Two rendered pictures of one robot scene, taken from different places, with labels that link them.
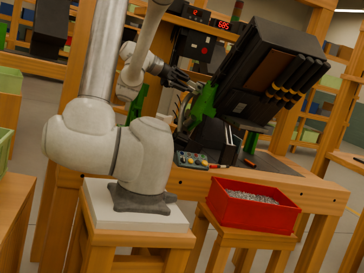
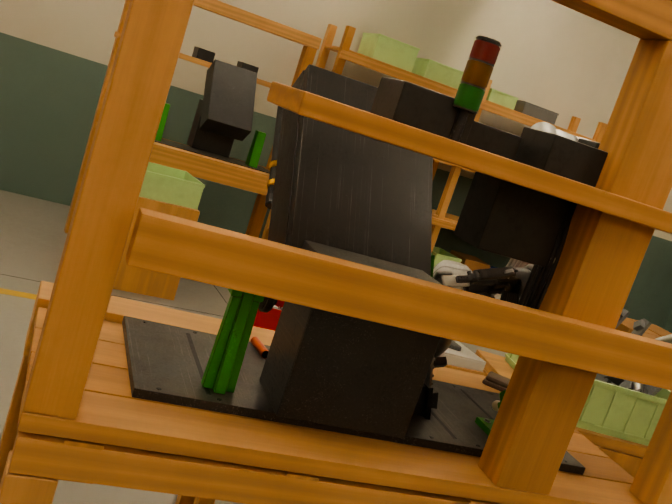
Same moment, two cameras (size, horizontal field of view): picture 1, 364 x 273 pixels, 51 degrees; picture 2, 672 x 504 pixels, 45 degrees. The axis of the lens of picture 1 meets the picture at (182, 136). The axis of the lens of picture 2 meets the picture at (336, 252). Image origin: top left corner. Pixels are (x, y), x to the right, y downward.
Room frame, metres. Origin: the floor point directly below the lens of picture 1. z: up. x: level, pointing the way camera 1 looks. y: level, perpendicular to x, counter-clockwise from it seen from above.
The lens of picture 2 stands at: (3.88, -0.21, 1.53)
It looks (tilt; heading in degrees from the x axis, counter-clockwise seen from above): 10 degrees down; 182
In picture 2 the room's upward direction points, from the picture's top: 18 degrees clockwise
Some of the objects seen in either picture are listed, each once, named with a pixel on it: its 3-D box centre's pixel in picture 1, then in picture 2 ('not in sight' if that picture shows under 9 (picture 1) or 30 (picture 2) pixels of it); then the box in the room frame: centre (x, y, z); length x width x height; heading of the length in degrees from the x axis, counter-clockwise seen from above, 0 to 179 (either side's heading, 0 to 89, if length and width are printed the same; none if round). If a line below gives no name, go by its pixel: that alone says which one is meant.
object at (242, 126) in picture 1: (234, 119); not in sight; (1.94, -0.24, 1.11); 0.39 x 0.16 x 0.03; 23
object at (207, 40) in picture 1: (196, 45); (510, 217); (2.15, 0.06, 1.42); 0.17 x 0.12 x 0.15; 113
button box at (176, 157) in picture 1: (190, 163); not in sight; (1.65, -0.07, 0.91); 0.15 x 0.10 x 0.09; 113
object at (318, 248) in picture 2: (218, 117); (354, 339); (2.17, -0.17, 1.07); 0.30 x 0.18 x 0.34; 113
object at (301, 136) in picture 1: (303, 95); not in sight; (7.67, -2.11, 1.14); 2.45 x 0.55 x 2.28; 118
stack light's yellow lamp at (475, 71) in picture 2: (236, 12); (476, 75); (2.33, -0.12, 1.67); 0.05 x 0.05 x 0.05
